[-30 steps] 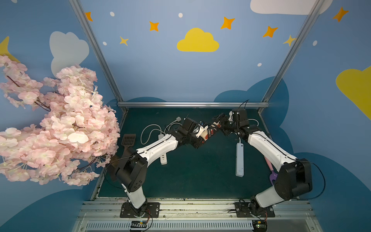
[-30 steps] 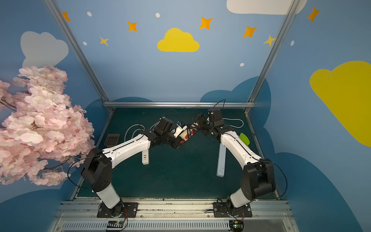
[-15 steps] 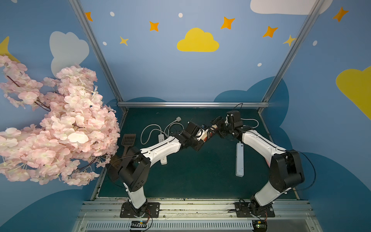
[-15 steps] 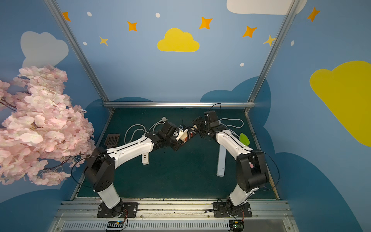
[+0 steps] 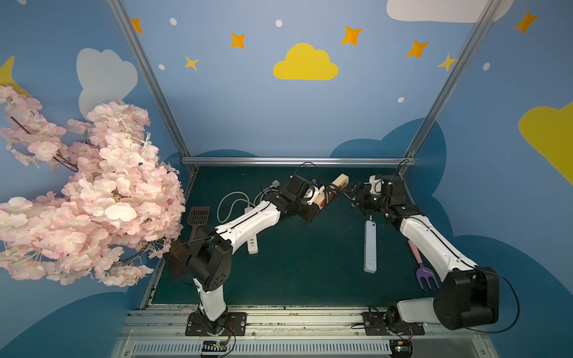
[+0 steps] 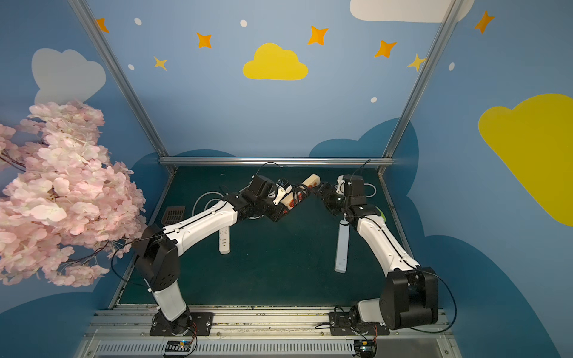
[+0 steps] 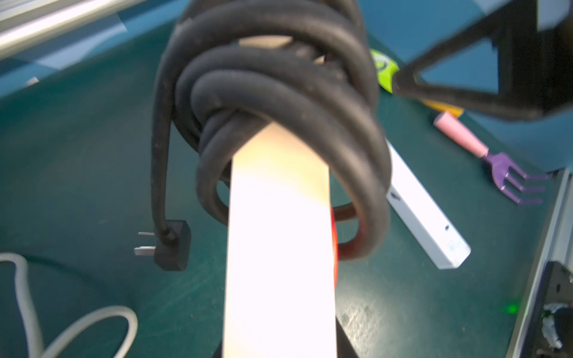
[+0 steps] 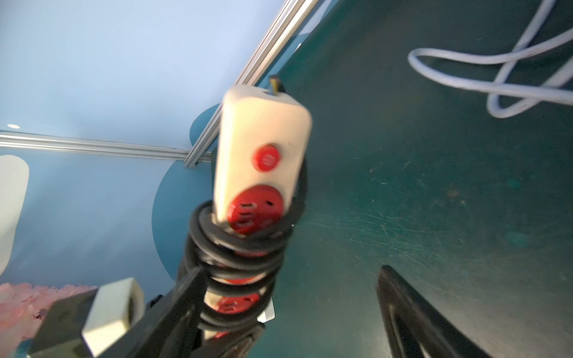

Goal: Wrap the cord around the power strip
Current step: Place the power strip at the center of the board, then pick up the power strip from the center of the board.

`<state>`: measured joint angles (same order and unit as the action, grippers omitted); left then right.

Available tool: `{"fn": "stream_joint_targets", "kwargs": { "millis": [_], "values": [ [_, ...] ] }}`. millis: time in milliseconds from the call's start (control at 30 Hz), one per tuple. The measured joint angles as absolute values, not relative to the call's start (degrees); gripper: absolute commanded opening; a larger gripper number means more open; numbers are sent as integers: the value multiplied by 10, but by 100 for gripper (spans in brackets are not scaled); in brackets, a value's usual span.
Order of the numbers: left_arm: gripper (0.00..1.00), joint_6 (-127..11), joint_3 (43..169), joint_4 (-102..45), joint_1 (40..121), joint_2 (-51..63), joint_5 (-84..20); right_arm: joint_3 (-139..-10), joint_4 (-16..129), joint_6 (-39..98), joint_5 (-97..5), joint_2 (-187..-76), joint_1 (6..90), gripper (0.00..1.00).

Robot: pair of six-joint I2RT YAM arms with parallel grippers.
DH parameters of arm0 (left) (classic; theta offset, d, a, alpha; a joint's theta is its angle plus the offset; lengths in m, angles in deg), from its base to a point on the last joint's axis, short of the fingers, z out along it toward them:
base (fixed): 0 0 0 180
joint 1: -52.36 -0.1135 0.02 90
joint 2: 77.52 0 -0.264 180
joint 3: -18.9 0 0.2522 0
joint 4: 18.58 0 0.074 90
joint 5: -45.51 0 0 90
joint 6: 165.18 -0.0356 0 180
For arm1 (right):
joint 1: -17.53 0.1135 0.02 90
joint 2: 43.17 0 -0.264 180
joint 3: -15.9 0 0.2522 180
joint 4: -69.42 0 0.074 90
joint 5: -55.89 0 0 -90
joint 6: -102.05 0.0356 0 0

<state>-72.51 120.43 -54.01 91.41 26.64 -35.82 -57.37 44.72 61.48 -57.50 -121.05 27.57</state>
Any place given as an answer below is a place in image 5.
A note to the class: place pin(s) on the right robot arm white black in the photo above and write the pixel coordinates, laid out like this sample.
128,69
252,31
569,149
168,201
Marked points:
467,296

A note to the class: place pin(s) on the black slotted spatula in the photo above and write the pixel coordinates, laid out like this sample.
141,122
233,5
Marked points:
198,217

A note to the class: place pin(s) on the purple pink garden fork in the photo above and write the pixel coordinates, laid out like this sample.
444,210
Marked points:
423,268

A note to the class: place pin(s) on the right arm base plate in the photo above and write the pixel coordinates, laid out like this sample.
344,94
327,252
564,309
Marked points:
377,324

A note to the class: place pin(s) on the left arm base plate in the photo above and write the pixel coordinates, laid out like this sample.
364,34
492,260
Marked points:
198,325

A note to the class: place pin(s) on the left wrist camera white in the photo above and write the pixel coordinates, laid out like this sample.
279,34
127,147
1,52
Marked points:
315,194

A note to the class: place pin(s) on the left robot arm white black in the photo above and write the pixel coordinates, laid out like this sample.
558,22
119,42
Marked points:
208,256

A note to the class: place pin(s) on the white power strip usb ports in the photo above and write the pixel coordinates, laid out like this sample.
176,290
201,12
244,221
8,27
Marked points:
252,242

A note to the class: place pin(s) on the white power strip with cord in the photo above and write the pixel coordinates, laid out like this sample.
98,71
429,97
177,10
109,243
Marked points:
370,246

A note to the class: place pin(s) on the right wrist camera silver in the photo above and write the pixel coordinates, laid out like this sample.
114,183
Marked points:
376,183

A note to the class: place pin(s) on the pink cherry blossom tree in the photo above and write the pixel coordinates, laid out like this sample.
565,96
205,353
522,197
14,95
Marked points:
121,204

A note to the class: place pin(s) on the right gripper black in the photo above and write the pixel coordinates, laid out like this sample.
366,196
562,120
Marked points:
366,195

